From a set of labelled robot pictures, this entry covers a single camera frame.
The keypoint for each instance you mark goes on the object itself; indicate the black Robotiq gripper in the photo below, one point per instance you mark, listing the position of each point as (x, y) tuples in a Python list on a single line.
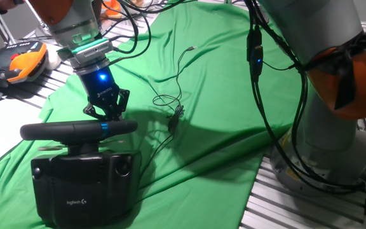
[(98, 89)]

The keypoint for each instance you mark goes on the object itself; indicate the black leather steering wheel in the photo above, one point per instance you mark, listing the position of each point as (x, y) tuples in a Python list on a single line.
[(59, 132)]

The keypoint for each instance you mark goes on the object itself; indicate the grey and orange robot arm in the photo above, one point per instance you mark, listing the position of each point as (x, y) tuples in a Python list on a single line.
[(326, 136)]

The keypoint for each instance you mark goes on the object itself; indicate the black Logitech wheel base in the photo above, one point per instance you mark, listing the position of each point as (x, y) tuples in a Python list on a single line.
[(84, 184)]

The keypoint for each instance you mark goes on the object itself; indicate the person's hand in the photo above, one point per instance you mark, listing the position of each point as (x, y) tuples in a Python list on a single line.
[(6, 4)]

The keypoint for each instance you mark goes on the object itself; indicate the white rounded object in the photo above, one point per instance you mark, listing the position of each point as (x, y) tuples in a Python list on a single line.
[(53, 58)]

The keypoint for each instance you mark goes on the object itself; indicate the green cloth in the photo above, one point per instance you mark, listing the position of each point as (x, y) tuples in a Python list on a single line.
[(202, 111)]

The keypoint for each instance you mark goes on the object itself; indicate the orange and black teach pendant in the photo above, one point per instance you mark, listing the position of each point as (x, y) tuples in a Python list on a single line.
[(21, 63)]

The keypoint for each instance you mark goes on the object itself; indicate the orange plastic object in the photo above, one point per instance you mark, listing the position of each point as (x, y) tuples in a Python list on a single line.
[(111, 9)]

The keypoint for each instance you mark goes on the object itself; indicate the white paper sheet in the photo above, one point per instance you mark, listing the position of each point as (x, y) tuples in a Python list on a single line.
[(2, 133)]

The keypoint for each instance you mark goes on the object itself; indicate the silver wrist camera green mount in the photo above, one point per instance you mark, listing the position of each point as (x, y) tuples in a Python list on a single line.
[(94, 52)]

